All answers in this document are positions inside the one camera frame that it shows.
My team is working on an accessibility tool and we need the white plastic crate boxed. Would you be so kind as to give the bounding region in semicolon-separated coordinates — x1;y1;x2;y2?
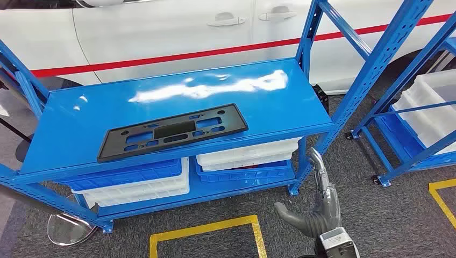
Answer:
196;137;302;173
72;157;190;209
391;69;456;154

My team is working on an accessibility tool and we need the blue metal shelf rack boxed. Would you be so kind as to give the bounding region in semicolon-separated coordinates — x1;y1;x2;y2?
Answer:
0;0;436;235

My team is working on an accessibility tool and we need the stanchion with chrome base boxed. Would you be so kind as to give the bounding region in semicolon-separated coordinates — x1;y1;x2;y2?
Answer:
0;184;98;247

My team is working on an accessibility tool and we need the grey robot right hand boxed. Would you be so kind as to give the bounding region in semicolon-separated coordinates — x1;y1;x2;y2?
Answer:
274;147;342;237

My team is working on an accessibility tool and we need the black plastic plate part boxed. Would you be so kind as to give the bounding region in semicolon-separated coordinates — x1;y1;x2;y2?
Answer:
97;103;249;164

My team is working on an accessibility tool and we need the blue metal wheeled rack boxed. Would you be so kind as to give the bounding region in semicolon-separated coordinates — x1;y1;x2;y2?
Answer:
345;14;456;188

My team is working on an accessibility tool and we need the yellow floor tape square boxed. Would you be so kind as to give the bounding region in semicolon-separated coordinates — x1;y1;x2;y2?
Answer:
428;178;456;230
149;214;268;258

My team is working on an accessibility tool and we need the black round base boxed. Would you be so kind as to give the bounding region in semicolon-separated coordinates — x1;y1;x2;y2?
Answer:
312;84;330;114

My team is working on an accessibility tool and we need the blue plastic crate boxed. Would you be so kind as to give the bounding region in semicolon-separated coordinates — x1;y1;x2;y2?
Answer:
390;106;428;152
60;158;183;193
195;159;294;184

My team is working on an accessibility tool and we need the white car red stripe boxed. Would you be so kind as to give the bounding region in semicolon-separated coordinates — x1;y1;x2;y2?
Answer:
0;0;456;95

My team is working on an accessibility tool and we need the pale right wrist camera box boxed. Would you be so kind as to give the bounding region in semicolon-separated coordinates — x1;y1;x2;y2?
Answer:
318;227;361;258

